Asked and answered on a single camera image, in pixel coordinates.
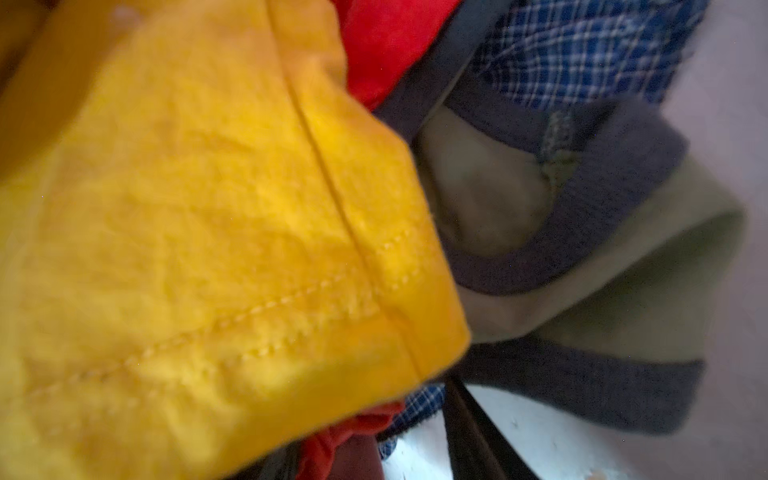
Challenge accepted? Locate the yellow cloth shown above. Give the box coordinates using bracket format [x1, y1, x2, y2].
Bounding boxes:
[1, 1, 470, 479]

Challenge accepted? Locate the maroon garment grey trim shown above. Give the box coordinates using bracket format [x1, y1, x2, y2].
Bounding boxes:
[376, 1, 745, 435]

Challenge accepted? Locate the red cloth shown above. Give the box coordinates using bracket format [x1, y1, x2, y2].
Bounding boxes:
[332, 0, 461, 111]

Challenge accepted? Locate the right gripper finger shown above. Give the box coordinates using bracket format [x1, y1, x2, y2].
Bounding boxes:
[443, 377, 539, 480]

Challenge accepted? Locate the blue checkered cloth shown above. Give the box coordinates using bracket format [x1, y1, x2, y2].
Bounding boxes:
[470, 0, 709, 110]

